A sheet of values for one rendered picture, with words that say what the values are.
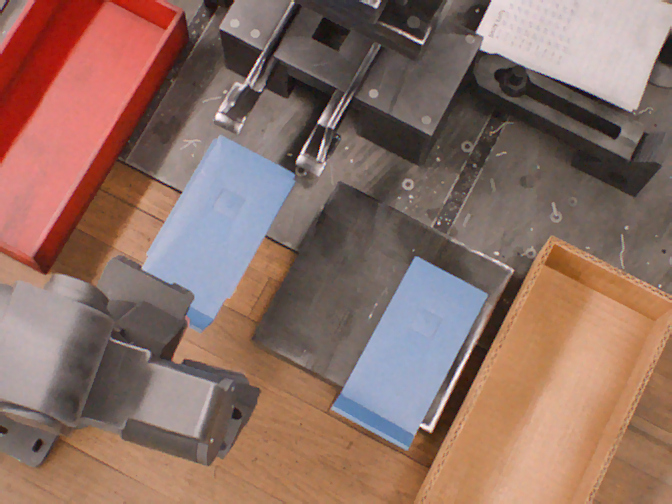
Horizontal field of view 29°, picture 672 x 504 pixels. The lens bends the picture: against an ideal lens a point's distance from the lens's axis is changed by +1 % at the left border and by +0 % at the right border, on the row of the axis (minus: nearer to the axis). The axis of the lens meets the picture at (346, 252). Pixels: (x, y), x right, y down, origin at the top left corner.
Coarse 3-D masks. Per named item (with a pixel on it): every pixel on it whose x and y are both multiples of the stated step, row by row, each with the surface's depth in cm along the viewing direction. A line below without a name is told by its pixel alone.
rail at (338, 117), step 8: (376, 48) 110; (368, 56) 110; (368, 64) 109; (360, 72) 109; (360, 80) 109; (352, 88) 109; (344, 96) 109; (352, 96) 109; (344, 104) 108; (336, 112) 108; (336, 120) 108; (336, 128) 109
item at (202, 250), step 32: (224, 160) 106; (256, 160) 107; (192, 192) 106; (256, 192) 106; (192, 224) 105; (224, 224) 105; (256, 224) 105; (160, 256) 104; (192, 256) 104; (224, 256) 105; (192, 288) 104; (224, 288) 104; (192, 320) 101
